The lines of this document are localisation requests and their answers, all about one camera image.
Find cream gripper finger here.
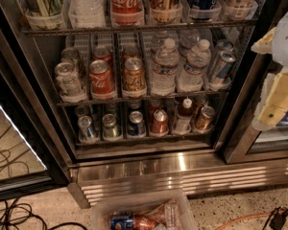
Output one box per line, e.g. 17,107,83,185
251,27,276,55
252,68,288,131

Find blue pepsi can front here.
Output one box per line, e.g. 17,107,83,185
128,111,146,137

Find blue pepsi can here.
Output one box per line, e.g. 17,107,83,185
109,213,134,230
128,111,146,137

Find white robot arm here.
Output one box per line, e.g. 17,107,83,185
252,12,288,131

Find slim silver blue can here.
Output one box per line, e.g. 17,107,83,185
208,50,236,91

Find copper can bottom right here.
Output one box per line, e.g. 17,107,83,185
194,106,215,131

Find stainless fridge base grille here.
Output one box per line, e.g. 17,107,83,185
67,152,288,208

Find red can bottom shelf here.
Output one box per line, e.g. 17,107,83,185
150,109,168,134

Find orange can middle shelf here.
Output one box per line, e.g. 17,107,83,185
122,57,147,98

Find red coca-cola can middle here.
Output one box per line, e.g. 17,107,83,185
89,59,116,100

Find green silver can bottom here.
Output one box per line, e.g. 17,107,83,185
102,113,121,140

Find white bottle top shelf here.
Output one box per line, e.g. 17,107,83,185
69,0,106,29

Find red can in bin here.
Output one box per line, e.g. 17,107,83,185
134,215,156,230

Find white silver can middle shelf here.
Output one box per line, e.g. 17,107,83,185
55,61,87,103

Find silver blue can bottom left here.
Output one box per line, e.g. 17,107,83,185
78,115,98,140

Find blue pepsi can in bin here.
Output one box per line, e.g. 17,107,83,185
109,213,134,230

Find open glass fridge door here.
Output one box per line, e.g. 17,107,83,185
0,11,71,203

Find clear water bottle right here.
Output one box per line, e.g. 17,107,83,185
177,39,211,93

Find clear water bottle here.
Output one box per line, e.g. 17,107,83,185
177,39,211,93
151,38,180,96

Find brown tea bottle white cap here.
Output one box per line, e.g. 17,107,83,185
173,99,193,134

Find clear water bottle left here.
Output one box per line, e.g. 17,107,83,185
151,38,180,96

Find black plug box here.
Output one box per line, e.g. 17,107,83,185
270,207,288,230

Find large coca-cola bottle top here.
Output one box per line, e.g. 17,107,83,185
111,0,140,25

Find clear plastic bin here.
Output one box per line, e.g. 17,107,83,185
91,189,198,230

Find orange extension cord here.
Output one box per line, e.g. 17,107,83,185
214,196,288,230

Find black floor cables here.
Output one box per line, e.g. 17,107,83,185
0,197,88,230

